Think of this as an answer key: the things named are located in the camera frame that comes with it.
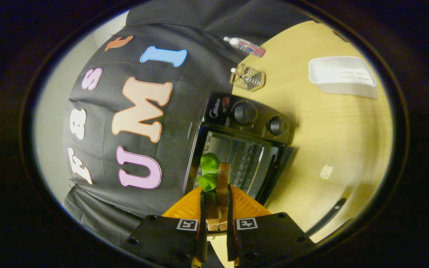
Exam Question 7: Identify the small wire mesh basket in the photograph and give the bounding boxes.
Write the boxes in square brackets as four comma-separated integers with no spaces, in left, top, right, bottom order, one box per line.
[230,63,266,92]

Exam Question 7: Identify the black toaster oven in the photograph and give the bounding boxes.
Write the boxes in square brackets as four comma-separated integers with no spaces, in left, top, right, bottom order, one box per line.
[183,92,295,207]

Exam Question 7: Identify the black backdrop cloth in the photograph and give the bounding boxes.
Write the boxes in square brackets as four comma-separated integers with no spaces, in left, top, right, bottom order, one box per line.
[63,0,312,246]

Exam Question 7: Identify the white plastic tray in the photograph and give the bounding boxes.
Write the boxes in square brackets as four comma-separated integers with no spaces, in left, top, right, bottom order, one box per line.
[308,56,379,99]

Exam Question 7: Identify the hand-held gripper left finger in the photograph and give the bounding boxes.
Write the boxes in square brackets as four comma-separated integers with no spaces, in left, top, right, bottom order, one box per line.
[123,186,208,268]

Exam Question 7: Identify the toast sandwich with lettuce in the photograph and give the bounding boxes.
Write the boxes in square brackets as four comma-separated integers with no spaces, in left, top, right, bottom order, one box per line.
[198,152,232,232]

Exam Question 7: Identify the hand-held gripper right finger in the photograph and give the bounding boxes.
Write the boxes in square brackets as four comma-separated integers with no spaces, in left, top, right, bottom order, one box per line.
[226,184,316,267]

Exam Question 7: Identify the dark curved strip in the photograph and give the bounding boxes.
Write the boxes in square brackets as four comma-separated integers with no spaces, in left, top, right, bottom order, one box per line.
[305,197,348,237]

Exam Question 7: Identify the pink and white spray bottle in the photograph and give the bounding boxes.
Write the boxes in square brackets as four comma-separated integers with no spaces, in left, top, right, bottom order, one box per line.
[223,36,266,57]

